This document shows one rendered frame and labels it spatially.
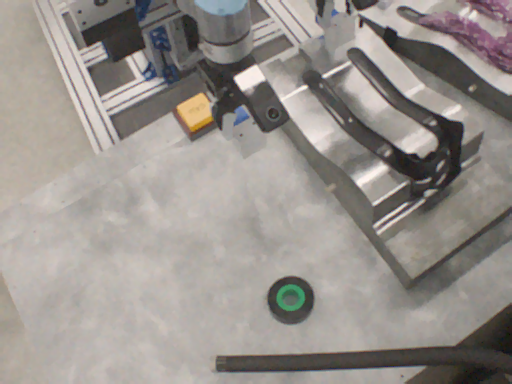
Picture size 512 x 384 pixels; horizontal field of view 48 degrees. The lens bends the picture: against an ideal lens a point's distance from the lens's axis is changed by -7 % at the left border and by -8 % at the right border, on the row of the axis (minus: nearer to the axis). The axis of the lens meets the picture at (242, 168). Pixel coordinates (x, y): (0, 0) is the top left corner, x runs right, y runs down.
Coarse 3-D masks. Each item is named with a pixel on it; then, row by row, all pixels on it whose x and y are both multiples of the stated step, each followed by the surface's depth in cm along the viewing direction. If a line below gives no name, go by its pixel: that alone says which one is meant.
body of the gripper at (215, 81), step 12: (204, 60) 95; (240, 60) 86; (204, 72) 94; (216, 72) 93; (204, 84) 98; (216, 84) 92; (228, 84) 92; (216, 96) 94; (228, 96) 92; (228, 108) 95
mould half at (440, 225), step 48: (336, 48) 119; (384, 48) 118; (288, 96) 114; (432, 96) 110; (336, 144) 108; (432, 144) 101; (480, 144) 106; (336, 192) 111; (384, 192) 98; (480, 192) 104; (384, 240) 102; (432, 240) 101
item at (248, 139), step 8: (240, 112) 107; (240, 120) 106; (248, 120) 104; (240, 128) 103; (248, 128) 103; (256, 128) 103; (240, 136) 103; (248, 136) 103; (256, 136) 103; (264, 136) 104; (232, 144) 108; (240, 144) 102; (248, 144) 103; (256, 144) 105; (264, 144) 106; (240, 152) 105; (248, 152) 106; (256, 152) 107
